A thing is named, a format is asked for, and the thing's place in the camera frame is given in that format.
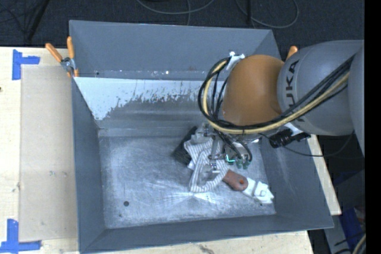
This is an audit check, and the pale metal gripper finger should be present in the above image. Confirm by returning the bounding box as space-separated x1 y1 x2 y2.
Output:
198 161 221 186
195 124 216 143

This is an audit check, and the pale flat board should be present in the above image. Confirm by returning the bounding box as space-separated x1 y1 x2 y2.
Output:
18 64 80 243

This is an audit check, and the grey metal bin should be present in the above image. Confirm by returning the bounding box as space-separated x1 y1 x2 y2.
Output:
68 20 335 253

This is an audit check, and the black sponge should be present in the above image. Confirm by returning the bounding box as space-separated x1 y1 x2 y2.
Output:
171 126 199 165

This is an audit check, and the white striped cloth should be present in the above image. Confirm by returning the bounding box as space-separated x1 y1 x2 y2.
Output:
183 133 230 193

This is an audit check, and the black cylinder on white bracket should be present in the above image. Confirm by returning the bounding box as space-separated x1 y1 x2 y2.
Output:
268 124 312 149

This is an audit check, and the brown and white plastic tool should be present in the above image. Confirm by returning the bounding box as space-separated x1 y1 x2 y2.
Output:
222 168 275 206

